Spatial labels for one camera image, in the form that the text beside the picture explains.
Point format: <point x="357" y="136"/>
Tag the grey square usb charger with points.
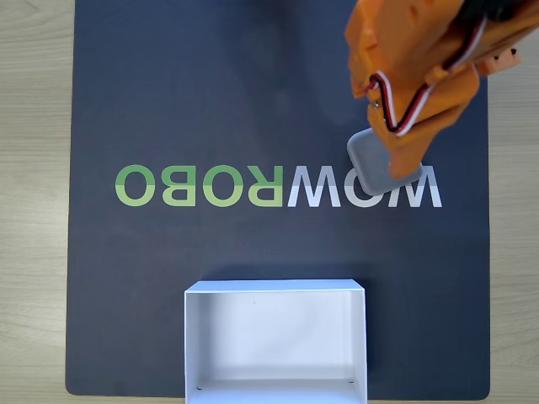
<point x="366" y="164"/>

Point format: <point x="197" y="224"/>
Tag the white cardboard box bin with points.
<point x="273" y="336"/>

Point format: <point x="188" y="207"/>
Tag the dark mat with WOWROBO print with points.
<point x="168" y="105"/>

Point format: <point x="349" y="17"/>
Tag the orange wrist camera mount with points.
<point x="503" y="61"/>

